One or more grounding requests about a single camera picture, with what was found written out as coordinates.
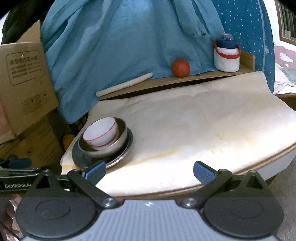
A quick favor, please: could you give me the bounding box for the steel plate with sticker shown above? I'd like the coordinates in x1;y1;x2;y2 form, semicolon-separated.
72;128;133;169

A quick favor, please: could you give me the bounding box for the white bowl red rim back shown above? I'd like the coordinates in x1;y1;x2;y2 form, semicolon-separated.
82;117;118;148

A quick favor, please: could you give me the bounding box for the white bowl red rim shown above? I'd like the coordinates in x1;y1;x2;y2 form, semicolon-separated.
86;123;119;150
82;117;118;148

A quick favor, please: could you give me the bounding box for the deep steel bowl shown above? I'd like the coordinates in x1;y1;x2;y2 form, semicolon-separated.
77;117;128;158

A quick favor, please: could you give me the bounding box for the white bowl red rim front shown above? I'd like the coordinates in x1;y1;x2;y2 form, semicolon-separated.
86;123;119;150

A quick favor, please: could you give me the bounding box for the person's left hand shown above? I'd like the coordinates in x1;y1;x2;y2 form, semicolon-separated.
1;194;19;240

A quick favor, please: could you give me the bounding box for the lower cardboard box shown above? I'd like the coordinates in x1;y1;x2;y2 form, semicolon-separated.
1;116;63;167

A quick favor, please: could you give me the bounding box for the cardboard box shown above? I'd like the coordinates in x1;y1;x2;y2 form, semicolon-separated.
1;22;58;143
1;116;63;167

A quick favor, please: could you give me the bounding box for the upper cardboard box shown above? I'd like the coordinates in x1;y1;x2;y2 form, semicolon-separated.
1;22;58;143

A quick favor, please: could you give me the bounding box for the white foam rod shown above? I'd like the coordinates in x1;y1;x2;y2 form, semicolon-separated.
96;72;153;97

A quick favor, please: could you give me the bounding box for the red tomato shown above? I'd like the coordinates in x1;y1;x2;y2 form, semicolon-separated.
171;59;190;77

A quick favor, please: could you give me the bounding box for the wooden shelf board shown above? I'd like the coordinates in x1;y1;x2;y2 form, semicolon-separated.
99;52;256;100

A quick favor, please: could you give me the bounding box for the white blue water bottle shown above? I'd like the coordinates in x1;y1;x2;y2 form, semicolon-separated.
212;33;241;73

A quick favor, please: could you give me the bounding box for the blue cloth drape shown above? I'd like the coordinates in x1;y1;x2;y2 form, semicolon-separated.
41;1;224;123

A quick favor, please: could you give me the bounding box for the bed with crumpled bedding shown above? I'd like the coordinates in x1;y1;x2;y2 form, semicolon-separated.
273;45;295;94

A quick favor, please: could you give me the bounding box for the blue dotted tent fabric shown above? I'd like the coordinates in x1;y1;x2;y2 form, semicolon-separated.
213;0;275;92

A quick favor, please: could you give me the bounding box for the barred window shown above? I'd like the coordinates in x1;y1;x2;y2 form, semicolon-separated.
275;1;295;46

